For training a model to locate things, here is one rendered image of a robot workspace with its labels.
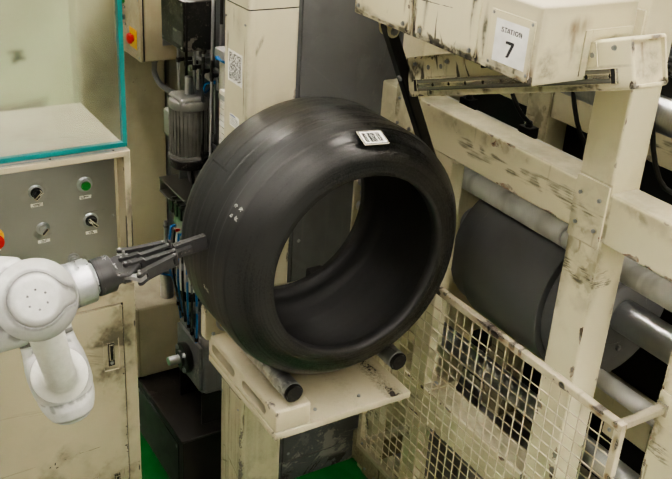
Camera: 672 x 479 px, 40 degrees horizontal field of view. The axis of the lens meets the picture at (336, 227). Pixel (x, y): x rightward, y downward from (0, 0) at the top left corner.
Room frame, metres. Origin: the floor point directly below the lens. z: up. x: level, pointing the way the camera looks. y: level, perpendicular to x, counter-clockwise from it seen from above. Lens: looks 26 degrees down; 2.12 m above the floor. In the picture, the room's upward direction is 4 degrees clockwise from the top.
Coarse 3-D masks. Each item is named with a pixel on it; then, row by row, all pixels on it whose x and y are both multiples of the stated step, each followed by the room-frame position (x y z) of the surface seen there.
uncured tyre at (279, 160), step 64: (256, 128) 1.84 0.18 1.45; (320, 128) 1.78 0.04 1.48; (384, 128) 1.83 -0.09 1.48; (192, 192) 1.81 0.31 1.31; (256, 192) 1.67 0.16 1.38; (320, 192) 1.69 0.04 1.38; (384, 192) 2.12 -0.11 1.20; (448, 192) 1.88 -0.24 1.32; (192, 256) 1.75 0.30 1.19; (256, 256) 1.62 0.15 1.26; (384, 256) 2.08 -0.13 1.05; (448, 256) 1.89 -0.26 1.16; (256, 320) 1.62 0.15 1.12; (320, 320) 1.97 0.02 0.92; (384, 320) 1.92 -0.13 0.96
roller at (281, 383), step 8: (256, 360) 1.79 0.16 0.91; (264, 368) 1.76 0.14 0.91; (272, 368) 1.74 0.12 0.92; (272, 376) 1.72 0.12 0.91; (280, 376) 1.71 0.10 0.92; (288, 376) 1.71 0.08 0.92; (272, 384) 1.72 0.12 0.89; (280, 384) 1.69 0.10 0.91; (288, 384) 1.68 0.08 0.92; (296, 384) 1.69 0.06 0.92; (280, 392) 1.69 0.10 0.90; (288, 392) 1.67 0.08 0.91; (296, 392) 1.68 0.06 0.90; (288, 400) 1.67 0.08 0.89; (296, 400) 1.68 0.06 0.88
